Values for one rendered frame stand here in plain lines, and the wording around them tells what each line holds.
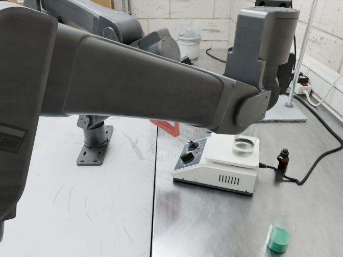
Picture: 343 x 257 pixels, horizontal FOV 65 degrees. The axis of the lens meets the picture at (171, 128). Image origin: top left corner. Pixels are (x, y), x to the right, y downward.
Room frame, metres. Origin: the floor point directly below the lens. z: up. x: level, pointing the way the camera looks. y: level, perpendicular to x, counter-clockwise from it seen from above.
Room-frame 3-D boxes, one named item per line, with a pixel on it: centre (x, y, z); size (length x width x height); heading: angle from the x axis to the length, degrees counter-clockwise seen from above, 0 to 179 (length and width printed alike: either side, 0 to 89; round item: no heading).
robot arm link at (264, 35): (0.32, -0.09, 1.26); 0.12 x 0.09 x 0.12; 129
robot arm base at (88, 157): (0.66, 0.22, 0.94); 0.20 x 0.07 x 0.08; 1
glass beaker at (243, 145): (0.50, -0.17, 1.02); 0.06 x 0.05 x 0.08; 59
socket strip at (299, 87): (1.22, -0.55, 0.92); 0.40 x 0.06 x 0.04; 1
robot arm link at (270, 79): (0.34, -0.12, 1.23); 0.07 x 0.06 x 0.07; 163
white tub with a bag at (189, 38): (1.57, -0.10, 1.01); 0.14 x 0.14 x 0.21
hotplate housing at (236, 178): (0.53, -0.12, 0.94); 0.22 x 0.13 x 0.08; 74
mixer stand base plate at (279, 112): (0.90, -0.32, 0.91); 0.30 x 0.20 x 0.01; 91
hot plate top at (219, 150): (0.53, -0.15, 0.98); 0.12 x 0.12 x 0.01; 74
